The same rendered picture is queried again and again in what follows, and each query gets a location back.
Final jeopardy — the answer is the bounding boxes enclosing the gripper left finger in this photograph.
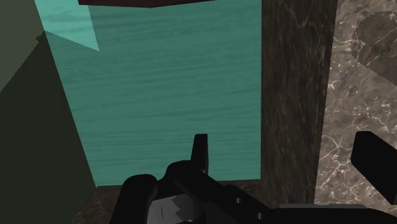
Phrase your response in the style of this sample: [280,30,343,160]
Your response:
[109,133,280,224]

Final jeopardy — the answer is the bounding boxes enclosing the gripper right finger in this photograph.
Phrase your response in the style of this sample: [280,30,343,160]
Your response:
[350,130,397,206]

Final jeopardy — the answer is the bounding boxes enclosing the dark red robot stand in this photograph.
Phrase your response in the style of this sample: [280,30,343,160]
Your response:
[77,0,218,9]

